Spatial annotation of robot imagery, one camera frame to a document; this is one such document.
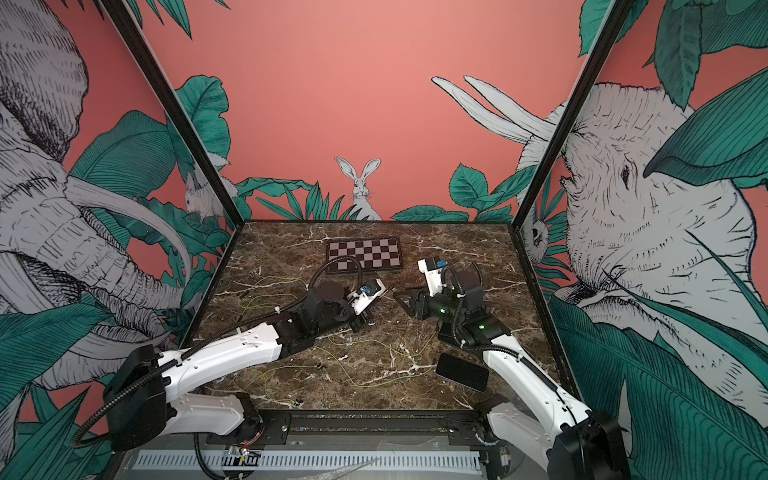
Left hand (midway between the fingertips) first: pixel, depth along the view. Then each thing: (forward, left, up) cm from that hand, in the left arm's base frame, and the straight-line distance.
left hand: (379, 293), depth 76 cm
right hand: (-1, -5, +2) cm, 6 cm away
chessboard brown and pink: (+27, +1, -18) cm, 33 cm away
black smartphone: (-3, -7, +1) cm, 8 cm away
